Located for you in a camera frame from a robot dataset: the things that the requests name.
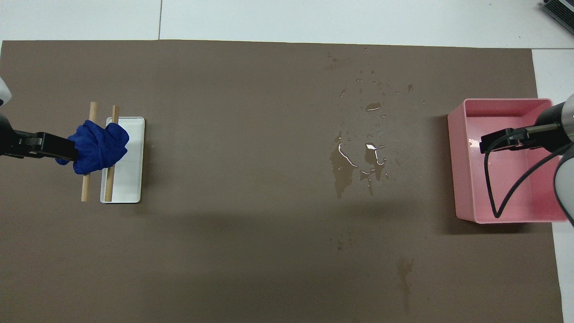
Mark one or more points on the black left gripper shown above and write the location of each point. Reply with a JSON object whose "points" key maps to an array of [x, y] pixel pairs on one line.
{"points": [[22, 142]]}

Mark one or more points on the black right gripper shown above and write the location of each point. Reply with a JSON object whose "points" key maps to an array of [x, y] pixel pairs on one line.
{"points": [[549, 130]]}

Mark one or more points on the blue towel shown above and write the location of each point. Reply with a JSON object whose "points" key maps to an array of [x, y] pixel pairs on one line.
{"points": [[98, 146]]}

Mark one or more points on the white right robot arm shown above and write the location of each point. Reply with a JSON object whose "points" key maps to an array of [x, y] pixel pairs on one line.
{"points": [[566, 179]]}

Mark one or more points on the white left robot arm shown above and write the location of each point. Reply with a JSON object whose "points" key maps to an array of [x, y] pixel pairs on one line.
{"points": [[3, 92]]}

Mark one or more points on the spilled water puddle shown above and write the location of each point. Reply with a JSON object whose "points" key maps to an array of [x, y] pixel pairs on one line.
{"points": [[341, 172]]}

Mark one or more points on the pink plastic bin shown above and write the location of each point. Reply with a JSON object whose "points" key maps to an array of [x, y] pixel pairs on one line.
{"points": [[506, 188]]}

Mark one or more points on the wooden rack rod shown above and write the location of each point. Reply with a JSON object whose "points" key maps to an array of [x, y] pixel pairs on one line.
{"points": [[109, 186], [85, 188]]}

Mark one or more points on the white rack with wooden rods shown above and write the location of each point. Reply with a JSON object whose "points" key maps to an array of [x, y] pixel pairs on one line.
{"points": [[130, 170]]}

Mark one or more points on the grey ribbed device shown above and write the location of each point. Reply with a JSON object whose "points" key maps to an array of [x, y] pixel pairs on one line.
{"points": [[560, 9]]}

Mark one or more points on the brown table mat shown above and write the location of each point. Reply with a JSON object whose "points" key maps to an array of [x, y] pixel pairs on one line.
{"points": [[251, 157]]}

